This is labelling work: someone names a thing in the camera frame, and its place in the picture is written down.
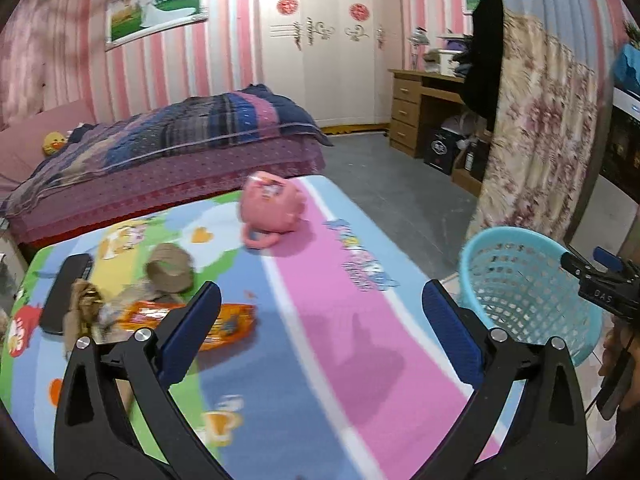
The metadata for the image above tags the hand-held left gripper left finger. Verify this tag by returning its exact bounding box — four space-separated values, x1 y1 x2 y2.
54 282 223 480

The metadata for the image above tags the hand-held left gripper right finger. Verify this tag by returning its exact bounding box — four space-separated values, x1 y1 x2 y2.
421 280 586 480

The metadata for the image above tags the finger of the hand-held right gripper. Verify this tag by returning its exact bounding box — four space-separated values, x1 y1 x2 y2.
594 246 632 273
560 251 608 288

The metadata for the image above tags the orange snack packet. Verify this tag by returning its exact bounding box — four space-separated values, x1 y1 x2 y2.
120 301 257 353

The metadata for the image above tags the blue plastic basket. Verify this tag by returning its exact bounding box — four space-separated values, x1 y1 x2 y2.
458 227 604 368

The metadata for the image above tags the small round container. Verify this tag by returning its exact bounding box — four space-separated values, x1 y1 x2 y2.
145 242 196 294

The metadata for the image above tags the grey wrapper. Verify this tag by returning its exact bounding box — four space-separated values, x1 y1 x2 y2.
97 282 166 333

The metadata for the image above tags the brown paper bag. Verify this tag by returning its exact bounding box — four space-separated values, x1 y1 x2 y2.
62 280 106 358

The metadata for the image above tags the person's right hand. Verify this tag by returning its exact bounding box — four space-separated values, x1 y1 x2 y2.
601 329 623 376

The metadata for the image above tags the cartoon printed tablecloth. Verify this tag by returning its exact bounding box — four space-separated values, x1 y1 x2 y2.
0 175 506 480

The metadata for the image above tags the flat screen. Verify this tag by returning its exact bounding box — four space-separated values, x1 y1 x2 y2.
597 42 640 201

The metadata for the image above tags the black phone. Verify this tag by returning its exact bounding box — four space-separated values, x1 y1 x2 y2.
39 253 93 335

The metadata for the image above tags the pink cartoon cup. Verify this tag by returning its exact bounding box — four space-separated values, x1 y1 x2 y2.
238 171 307 251

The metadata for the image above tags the blue and floral curtain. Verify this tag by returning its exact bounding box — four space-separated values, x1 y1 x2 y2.
462 0 626 261

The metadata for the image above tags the bed with purple dotted skirt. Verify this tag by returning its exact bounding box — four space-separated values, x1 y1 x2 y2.
0 85 335 248

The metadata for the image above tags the cardboard box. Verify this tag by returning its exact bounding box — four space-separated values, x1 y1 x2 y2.
452 140 493 183

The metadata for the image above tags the black bag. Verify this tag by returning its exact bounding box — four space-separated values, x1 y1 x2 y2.
424 127 461 176

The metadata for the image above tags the striped patchwork quilt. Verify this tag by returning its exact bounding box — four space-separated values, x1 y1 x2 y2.
2 84 335 216

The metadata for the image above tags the wooden desk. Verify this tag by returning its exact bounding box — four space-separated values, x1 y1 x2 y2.
389 69 493 196

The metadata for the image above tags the black hanging garment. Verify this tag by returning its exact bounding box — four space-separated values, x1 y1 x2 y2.
462 0 506 133

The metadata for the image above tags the yellow duck plush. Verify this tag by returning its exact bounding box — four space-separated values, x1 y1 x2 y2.
42 131 68 156

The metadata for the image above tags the white box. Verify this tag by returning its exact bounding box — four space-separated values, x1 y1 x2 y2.
425 49 463 75

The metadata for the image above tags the pink covered headboard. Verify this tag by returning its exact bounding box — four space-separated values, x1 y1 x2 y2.
0 99 98 181

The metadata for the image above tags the desk lamp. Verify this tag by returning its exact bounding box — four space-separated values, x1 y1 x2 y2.
407 26 431 71

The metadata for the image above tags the white wardrobe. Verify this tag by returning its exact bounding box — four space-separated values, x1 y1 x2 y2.
257 0 396 128

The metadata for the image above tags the long pink curtain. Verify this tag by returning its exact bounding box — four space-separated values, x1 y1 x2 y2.
0 0 93 126

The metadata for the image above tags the framed wedding picture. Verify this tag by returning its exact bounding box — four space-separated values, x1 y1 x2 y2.
104 0 210 51

